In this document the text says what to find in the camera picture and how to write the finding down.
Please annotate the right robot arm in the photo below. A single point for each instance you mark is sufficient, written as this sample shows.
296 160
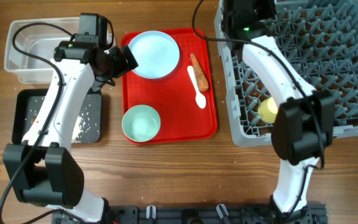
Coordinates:
303 126

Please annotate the clear plastic bin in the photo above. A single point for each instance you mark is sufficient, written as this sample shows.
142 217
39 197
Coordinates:
37 40

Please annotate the grey dishwasher rack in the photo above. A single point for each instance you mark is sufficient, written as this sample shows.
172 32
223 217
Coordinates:
320 39

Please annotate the scattered rice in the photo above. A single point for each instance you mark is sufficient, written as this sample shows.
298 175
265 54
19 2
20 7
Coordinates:
88 121

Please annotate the black plastic tray bin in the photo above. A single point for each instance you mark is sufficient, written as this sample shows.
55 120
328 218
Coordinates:
22 99

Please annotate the yellow plastic cup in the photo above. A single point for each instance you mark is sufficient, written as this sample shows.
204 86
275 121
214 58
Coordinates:
268 110

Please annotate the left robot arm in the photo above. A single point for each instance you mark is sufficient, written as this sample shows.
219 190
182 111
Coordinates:
41 169

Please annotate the red serving tray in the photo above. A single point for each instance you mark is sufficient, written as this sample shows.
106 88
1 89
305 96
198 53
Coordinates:
173 96

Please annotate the light blue plate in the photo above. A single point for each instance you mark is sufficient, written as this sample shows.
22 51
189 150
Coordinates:
156 53

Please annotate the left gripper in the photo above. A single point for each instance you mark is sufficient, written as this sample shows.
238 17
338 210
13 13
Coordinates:
122 65

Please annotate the mint green bowl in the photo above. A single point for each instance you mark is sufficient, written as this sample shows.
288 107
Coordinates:
141 123

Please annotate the orange carrot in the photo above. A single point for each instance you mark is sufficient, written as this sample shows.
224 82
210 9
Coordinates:
202 82

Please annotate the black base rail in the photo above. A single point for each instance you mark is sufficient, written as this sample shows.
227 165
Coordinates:
250 214

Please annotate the white plastic spoon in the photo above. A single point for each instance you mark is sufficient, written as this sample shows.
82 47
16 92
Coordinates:
199 97

